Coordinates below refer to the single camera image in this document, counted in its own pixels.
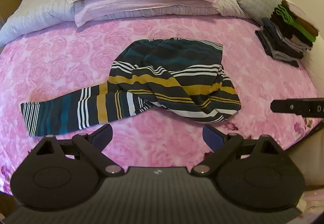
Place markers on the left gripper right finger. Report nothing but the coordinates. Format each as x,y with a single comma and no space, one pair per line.
223,147

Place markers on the cream padded bed frame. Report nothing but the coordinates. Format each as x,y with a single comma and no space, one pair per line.
308,153

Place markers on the stack of folded clothes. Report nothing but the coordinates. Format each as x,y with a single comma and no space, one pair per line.
287,34

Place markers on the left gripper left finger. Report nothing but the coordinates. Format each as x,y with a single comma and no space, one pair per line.
90,149

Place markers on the striped knit sweater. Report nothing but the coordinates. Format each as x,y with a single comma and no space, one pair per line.
184,76

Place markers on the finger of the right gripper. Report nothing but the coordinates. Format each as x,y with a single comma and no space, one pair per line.
305,107

